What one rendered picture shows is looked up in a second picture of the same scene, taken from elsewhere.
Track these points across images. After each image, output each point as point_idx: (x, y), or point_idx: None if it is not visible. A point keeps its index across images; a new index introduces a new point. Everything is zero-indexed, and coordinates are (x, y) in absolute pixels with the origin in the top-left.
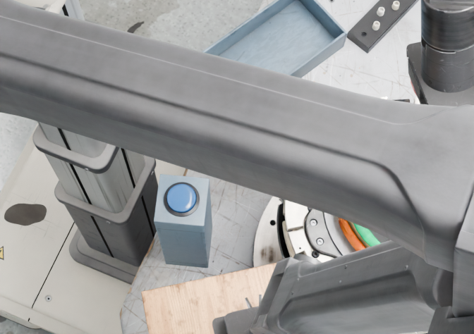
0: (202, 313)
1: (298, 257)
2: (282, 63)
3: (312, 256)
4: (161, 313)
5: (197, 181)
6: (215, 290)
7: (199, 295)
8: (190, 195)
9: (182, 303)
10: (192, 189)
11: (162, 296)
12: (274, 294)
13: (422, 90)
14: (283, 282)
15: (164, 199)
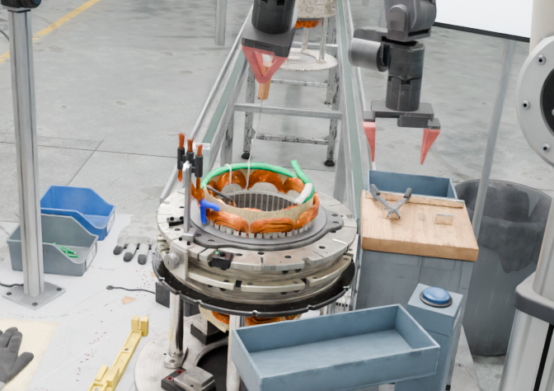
0: (432, 232)
1: (404, 10)
2: (304, 359)
3: (343, 215)
4: (463, 237)
5: (419, 304)
6: (419, 237)
7: (432, 237)
8: (428, 291)
9: (446, 237)
10: (424, 295)
11: (462, 243)
12: (423, 2)
13: (295, 23)
14: None
15: (452, 299)
